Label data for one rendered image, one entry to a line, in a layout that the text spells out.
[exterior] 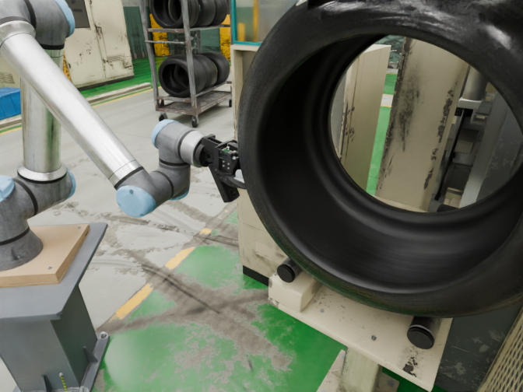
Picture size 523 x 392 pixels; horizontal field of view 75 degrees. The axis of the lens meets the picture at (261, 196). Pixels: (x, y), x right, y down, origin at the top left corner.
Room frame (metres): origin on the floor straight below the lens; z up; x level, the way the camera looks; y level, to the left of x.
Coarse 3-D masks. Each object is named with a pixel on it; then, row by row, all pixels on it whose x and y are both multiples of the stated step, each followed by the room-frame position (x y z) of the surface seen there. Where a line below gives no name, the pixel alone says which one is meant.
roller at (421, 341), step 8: (416, 320) 0.42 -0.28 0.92; (424, 320) 0.41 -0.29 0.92; (432, 320) 0.42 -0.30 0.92; (440, 320) 0.42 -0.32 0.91; (416, 328) 0.40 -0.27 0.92; (424, 328) 0.40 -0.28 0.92; (432, 328) 0.40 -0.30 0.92; (408, 336) 0.40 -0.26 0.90; (416, 336) 0.40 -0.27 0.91; (424, 336) 0.39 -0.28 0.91; (432, 336) 0.39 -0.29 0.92; (416, 344) 0.39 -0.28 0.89; (424, 344) 0.39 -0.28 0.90; (432, 344) 0.38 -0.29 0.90
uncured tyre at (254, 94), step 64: (320, 0) 0.53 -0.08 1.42; (384, 0) 0.47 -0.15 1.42; (448, 0) 0.43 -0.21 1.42; (512, 0) 0.41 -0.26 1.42; (256, 64) 0.59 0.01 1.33; (320, 64) 0.80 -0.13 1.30; (512, 64) 0.38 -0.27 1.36; (256, 128) 0.57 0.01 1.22; (320, 128) 0.81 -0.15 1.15; (256, 192) 0.58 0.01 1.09; (320, 192) 0.77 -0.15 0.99; (512, 192) 0.56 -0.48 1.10; (320, 256) 0.51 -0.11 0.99; (384, 256) 0.61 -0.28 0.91; (448, 256) 0.56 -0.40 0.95; (512, 256) 0.34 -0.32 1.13
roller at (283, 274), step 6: (288, 258) 0.59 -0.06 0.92; (282, 264) 0.57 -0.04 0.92; (288, 264) 0.56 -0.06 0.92; (294, 264) 0.57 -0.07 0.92; (282, 270) 0.56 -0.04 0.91; (288, 270) 0.55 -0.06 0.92; (294, 270) 0.56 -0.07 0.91; (300, 270) 0.57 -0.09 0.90; (282, 276) 0.56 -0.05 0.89; (288, 276) 0.55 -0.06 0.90; (294, 276) 0.55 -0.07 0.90; (288, 282) 0.55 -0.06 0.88
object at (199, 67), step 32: (160, 0) 4.81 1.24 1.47; (192, 0) 4.51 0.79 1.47; (224, 0) 5.33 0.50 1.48; (160, 32) 4.43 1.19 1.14; (160, 64) 4.59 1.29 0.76; (192, 64) 4.33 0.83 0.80; (224, 64) 5.23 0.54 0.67; (160, 96) 4.48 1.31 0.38; (192, 96) 4.30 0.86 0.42; (224, 96) 5.17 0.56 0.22
